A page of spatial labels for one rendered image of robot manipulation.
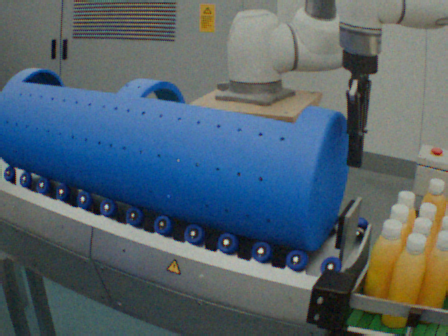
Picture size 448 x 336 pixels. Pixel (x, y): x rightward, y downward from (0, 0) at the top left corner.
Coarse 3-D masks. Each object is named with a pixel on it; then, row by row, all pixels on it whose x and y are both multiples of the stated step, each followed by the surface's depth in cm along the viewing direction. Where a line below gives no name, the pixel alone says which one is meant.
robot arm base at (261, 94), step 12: (228, 84) 187; (240, 84) 179; (252, 84) 178; (264, 84) 178; (276, 84) 180; (216, 96) 183; (228, 96) 182; (240, 96) 180; (252, 96) 178; (264, 96) 178; (276, 96) 180; (288, 96) 185
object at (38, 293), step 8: (32, 272) 191; (32, 280) 192; (40, 280) 195; (32, 288) 194; (40, 288) 195; (32, 296) 197; (40, 296) 195; (40, 304) 196; (48, 304) 200; (40, 312) 198; (48, 312) 201; (40, 320) 200; (48, 320) 201; (40, 328) 203; (48, 328) 201
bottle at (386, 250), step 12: (384, 240) 107; (396, 240) 107; (372, 252) 109; (384, 252) 107; (396, 252) 106; (372, 264) 109; (384, 264) 107; (372, 276) 109; (384, 276) 108; (372, 288) 110; (384, 288) 109; (372, 312) 111
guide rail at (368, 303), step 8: (360, 296) 105; (368, 296) 105; (352, 304) 106; (360, 304) 105; (368, 304) 105; (376, 304) 104; (384, 304) 103; (392, 304) 102; (400, 304) 101; (408, 304) 101; (376, 312) 104; (384, 312) 103; (392, 312) 103; (400, 312) 102; (408, 312) 101; (424, 312) 99; (432, 312) 98; (440, 312) 98; (424, 320) 100; (432, 320) 99; (440, 320) 98
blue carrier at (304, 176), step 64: (0, 128) 146; (64, 128) 134; (128, 128) 127; (192, 128) 122; (256, 128) 118; (320, 128) 114; (128, 192) 132; (192, 192) 122; (256, 192) 116; (320, 192) 117
